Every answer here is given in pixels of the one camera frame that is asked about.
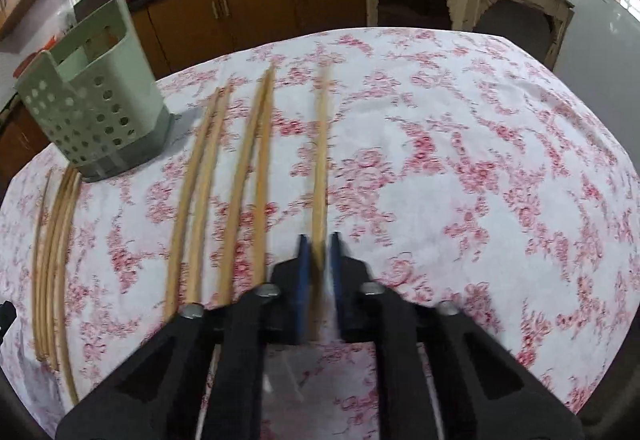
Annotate wooden chopstick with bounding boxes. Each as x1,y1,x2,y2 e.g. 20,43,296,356
252,65,274,286
217,67,273,306

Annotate brown lower kitchen cabinets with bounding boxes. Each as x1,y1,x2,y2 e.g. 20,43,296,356
1,0,366,181

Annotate far-left group chopstick two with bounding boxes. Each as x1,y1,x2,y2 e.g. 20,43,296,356
44,165,76,372

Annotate far-left group chopstick four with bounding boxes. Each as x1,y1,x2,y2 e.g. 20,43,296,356
32,169,51,361

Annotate far-left group chopstick three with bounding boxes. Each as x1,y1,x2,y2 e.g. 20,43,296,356
37,174,64,361

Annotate far-left group chopstick one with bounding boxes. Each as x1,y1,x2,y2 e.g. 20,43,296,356
55,174,81,404

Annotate wooden chopstick mid pair right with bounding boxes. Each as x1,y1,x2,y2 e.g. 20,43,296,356
184,85,232,304

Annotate wooden chopstick mid pair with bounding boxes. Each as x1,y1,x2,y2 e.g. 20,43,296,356
163,88,224,322
184,85,232,304

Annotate wooden chopstick mid pair left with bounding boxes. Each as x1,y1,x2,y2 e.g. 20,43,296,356
163,88,224,322

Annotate floral pink white tablecloth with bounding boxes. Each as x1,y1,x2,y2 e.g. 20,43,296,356
0,26,640,440

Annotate green perforated utensil holder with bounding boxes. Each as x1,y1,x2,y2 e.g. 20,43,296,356
15,0,174,182

